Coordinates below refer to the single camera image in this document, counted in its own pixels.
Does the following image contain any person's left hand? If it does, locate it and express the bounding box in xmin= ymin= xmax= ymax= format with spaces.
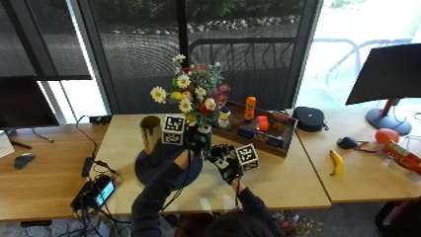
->
xmin=183 ymin=125 xmax=212 ymax=158

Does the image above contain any person's right hand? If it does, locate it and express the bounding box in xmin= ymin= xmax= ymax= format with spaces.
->
xmin=207 ymin=143 xmax=246 ymax=186

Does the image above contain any artificial flower bouquet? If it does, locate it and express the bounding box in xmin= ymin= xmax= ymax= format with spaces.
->
xmin=150 ymin=53 xmax=234 ymax=158

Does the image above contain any white marker cube on right glove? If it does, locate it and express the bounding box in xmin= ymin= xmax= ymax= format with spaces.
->
xmin=235 ymin=143 xmax=262 ymax=173

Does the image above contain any white marker cube on glove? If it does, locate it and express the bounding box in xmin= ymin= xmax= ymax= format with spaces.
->
xmin=160 ymin=114 xmax=187 ymax=146
xmin=235 ymin=143 xmax=262 ymax=173

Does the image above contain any white marker cube on left glove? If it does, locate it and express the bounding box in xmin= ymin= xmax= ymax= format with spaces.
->
xmin=160 ymin=114 xmax=187 ymax=146

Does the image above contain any white bottle with blue cap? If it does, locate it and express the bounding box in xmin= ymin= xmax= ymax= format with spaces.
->
xmin=218 ymin=106 xmax=234 ymax=130

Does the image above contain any dark blue packet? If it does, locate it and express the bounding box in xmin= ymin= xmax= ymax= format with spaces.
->
xmin=263 ymin=132 xmax=287 ymax=148
xmin=238 ymin=125 xmax=262 ymax=139

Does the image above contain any gold cylinder vase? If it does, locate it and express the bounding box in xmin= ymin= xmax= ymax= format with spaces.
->
xmin=139 ymin=115 xmax=164 ymax=156

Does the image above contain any red cup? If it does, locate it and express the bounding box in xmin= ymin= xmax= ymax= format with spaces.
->
xmin=256 ymin=115 xmax=270 ymax=132

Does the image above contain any dark wooden tray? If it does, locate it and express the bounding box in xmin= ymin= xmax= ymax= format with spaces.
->
xmin=212 ymin=101 xmax=300 ymax=159

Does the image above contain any orange bottle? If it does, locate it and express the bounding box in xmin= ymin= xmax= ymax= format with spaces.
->
xmin=244 ymin=96 xmax=259 ymax=121

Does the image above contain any dark blue round mat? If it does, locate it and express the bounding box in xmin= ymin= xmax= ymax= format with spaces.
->
xmin=134 ymin=143 xmax=204 ymax=192

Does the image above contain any brown snack box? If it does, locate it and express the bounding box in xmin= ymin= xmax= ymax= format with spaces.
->
xmin=268 ymin=111 xmax=291 ymax=133

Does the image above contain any black zip case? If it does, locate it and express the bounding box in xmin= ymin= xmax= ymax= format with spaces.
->
xmin=292 ymin=106 xmax=330 ymax=133

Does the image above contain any small black box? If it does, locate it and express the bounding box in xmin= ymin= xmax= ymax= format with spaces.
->
xmin=88 ymin=114 xmax=114 ymax=125

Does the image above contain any yellow banana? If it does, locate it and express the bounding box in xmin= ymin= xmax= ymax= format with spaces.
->
xmin=330 ymin=149 xmax=347 ymax=177

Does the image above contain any black power adapter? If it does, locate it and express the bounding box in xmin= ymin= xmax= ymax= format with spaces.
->
xmin=80 ymin=155 xmax=96 ymax=179

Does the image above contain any flower bunch under table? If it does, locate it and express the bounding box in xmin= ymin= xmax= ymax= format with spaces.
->
xmin=271 ymin=210 xmax=324 ymax=237

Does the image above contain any black device with lit screen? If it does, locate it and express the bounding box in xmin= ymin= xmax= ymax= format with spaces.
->
xmin=70 ymin=174 xmax=119 ymax=212

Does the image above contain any orange ball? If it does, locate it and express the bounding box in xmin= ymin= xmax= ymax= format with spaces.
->
xmin=374 ymin=127 xmax=402 ymax=145

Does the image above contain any grey computer mouse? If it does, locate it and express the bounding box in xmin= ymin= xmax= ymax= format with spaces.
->
xmin=14 ymin=152 xmax=38 ymax=171

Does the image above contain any red tube can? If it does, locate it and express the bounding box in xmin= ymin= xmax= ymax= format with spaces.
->
xmin=380 ymin=140 xmax=421 ymax=176

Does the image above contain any white paper sheet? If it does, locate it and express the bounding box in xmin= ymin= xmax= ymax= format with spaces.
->
xmin=0 ymin=130 xmax=17 ymax=160

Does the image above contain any black monitor with red stand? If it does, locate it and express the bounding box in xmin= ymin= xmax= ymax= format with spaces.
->
xmin=346 ymin=42 xmax=421 ymax=136

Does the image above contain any red and black chair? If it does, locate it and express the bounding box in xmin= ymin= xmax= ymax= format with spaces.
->
xmin=374 ymin=197 xmax=421 ymax=237

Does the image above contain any black glove cable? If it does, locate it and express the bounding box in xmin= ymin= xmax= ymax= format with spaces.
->
xmin=159 ymin=148 xmax=195 ymax=213

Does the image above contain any black table cable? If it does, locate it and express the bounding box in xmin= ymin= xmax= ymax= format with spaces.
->
xmin=75 ymin=114 xmax=100 ymax=158

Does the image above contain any black tool with red handles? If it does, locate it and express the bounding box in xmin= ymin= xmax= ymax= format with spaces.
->
xmin=336 ymin=136 xmax=379 ymax=154

